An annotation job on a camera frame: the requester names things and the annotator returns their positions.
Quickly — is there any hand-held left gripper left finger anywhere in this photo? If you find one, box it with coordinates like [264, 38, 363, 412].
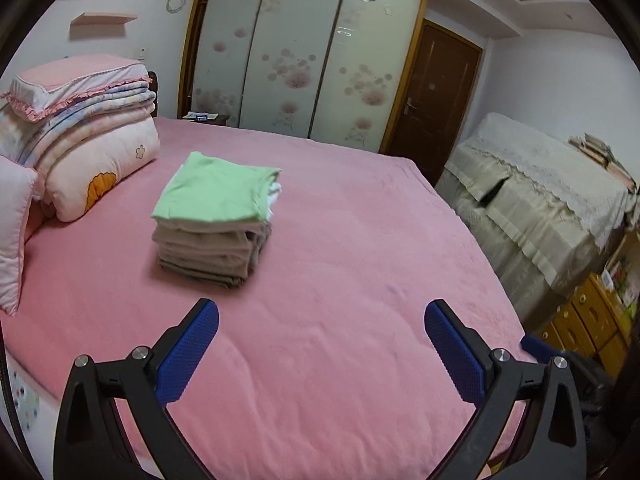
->
[52, 298, 221, 480]

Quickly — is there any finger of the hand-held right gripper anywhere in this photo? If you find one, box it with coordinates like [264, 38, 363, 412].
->
[520, 335, 568, 366]

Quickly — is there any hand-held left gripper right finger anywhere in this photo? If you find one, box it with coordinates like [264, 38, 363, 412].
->
[424, 298, 588, 480]

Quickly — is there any green t-shirt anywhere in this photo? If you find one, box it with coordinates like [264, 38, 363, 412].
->
[151, 151, 283, 223]

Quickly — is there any stack of folded clothes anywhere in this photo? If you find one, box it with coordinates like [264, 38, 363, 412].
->
[152, 182, 285, 291]

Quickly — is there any yellow wooden drawer cabinet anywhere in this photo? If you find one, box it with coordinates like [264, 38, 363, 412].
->
[532, 272, 633, 376]

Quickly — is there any pink bed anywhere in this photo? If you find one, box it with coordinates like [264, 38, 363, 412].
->
[0, 115, 528, 480]

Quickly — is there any beige lace covered furniture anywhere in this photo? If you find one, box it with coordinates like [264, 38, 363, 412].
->
[435, 112, 638, 321]

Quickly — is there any pile of books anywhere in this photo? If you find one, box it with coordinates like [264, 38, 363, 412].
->
[567, 132, 640, 193]

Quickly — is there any pink printed cushion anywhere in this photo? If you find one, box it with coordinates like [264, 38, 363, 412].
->
[0, 155, 40, 317]

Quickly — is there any bedside table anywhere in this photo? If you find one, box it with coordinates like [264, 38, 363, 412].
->
[181, 110, 232, 127]

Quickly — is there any striped folded quilt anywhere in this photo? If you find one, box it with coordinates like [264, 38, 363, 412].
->
[0, 85, 157, 166]

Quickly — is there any dark wooden headboard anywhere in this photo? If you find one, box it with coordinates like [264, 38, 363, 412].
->
[146, 71, 160, 117]

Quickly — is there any brown wooden door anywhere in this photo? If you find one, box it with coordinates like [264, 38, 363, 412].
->
[380, 19, 483, 186]

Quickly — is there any pink ruffled pillow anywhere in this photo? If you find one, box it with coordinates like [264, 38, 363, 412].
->
[2, 55, 153, 123]

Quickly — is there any floral sliding door wardrobe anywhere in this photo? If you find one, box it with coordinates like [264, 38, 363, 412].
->
[177, 0, 433, 153]

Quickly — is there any pink wall shelf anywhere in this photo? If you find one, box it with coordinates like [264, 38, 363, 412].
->
[70, 12, 138, 26]

